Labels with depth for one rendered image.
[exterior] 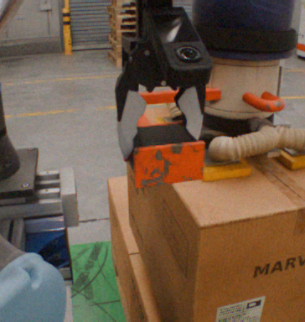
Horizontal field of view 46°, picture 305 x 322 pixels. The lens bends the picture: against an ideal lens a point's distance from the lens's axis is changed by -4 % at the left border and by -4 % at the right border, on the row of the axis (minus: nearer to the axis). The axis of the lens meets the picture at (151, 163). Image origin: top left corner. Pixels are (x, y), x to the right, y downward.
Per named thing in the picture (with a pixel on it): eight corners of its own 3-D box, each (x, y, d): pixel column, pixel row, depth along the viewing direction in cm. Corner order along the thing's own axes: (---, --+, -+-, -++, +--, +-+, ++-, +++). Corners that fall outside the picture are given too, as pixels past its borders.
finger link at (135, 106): (121, 145, 52) (142, 83, 49) (129, 163, 47) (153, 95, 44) (100, 140, 51) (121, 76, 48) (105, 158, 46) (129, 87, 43)
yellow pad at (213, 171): (251, 176, 69) (254, 153, 67) (202, 183, 67) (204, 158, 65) (190, 120, 99) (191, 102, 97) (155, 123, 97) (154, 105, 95)
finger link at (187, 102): (198, 130, 54) (178, 73, 49) (214, 146, 49) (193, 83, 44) (178, 139, 54) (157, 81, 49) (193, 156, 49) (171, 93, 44)
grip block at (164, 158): (203, 179, 46) (205, 142, 44) (136, 189, 44) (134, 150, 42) (182, 153, 53) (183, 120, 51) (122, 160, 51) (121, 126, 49)
